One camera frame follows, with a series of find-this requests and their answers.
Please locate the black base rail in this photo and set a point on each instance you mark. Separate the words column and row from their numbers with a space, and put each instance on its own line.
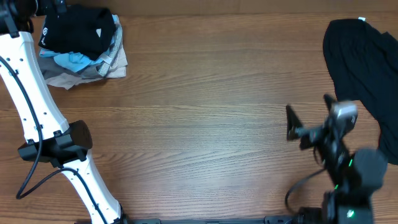
column 275, row 219

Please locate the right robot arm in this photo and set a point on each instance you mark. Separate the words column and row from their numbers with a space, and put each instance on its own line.
column 355, row 176

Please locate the dark grey folded garment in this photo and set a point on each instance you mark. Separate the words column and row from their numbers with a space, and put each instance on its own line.
column 50, row 69

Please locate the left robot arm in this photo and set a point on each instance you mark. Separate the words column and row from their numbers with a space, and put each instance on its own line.
column 52, row 144

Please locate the light blue printed shirt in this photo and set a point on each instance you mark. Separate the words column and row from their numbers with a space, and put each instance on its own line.
column 74, row 61

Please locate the black garment pile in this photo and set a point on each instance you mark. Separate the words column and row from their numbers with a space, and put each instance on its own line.
column 362, row 63

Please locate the black t-shirt with logo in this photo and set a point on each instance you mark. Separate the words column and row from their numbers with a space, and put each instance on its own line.
column 80, row 29

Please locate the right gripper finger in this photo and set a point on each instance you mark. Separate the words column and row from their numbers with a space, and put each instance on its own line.
column 329, row 101
column 294, row 125

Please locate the grey knit folded garment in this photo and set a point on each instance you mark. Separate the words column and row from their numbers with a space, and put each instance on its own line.
column 109, row 59

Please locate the beige folded garment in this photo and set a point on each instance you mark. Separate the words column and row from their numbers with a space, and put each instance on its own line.
column 117, row 70

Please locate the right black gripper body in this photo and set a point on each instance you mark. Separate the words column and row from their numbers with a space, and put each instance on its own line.
column 332, row 144

